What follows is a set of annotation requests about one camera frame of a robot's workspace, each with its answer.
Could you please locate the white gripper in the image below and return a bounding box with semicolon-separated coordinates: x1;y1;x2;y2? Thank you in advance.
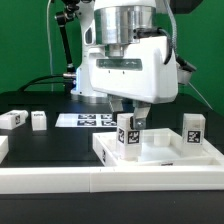
89;36;178;130

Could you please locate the white square table top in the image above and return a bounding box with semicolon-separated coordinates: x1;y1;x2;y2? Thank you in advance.
92;128;224;166

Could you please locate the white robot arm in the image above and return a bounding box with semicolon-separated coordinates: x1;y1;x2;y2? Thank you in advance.
72;0;203;130

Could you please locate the white sheet with markers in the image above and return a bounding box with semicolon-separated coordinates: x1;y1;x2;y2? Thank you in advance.
55;113;116;128

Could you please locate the white U-shaped obstacle fence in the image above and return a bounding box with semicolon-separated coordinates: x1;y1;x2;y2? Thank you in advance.
0;134;224;195

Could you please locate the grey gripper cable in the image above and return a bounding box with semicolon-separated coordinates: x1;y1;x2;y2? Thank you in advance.
134;0;213;110

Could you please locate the black cable bundle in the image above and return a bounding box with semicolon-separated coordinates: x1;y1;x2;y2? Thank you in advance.
18;73;76;93

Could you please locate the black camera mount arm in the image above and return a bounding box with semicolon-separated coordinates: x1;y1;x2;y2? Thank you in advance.
54;0;81;80

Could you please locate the thin white cable left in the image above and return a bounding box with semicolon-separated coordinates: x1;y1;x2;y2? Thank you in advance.
46;0;55;92

